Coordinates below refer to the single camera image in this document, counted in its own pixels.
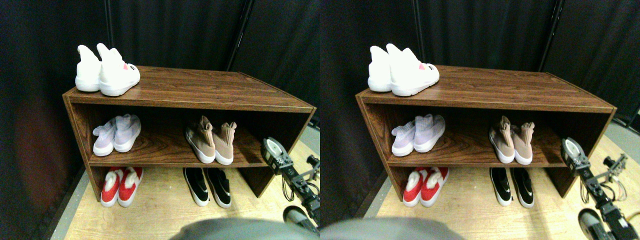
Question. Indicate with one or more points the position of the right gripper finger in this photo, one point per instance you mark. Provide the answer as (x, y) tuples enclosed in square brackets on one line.
[(275, 152), (574, 152)]

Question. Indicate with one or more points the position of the tan shoe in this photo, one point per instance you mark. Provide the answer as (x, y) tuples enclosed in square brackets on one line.
[(225, 145), (202, 141), (503, 141), (523, 145)]

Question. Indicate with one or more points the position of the black shoe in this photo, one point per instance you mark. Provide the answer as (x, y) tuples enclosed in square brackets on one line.
[(197, 189), (501, 189), (220, 190), (523, 190)]

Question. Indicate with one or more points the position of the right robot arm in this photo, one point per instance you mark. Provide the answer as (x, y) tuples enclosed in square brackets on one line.
[(302, 192), (607, 210)]

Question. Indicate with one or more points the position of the brown shoe rack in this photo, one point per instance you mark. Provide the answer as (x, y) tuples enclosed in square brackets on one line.
[(200, 87), (490, 87)]

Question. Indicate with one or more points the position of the lilac shoe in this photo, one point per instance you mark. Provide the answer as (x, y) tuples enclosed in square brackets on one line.
[(429, 136), (127, 136), (103, 141), (403, 142)]

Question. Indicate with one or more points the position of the black curtain stand pole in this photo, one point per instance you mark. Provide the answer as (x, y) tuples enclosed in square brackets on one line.
[(108, 22), (240, 35), (551, 35)]

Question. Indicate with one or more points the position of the red shoe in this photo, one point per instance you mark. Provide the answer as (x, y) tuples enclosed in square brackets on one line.
[(413, 191), (433, 189), (129, 189), (110, 191)]

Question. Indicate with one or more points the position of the white shoe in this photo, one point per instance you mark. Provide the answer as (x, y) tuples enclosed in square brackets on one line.
[(87, 75), (412, 80), (380, 75), (116, 80)]

